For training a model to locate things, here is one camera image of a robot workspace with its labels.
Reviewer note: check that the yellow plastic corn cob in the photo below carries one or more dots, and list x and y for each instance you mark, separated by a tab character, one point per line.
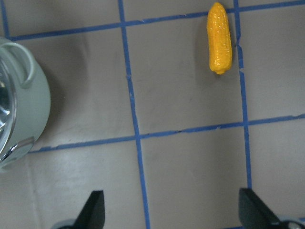
219	39

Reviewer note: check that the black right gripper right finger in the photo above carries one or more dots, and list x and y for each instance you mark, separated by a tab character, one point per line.
255	214

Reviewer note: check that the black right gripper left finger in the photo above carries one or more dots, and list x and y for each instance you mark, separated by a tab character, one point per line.
92	215

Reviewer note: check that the light green electric pot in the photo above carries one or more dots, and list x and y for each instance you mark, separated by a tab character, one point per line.
25	101

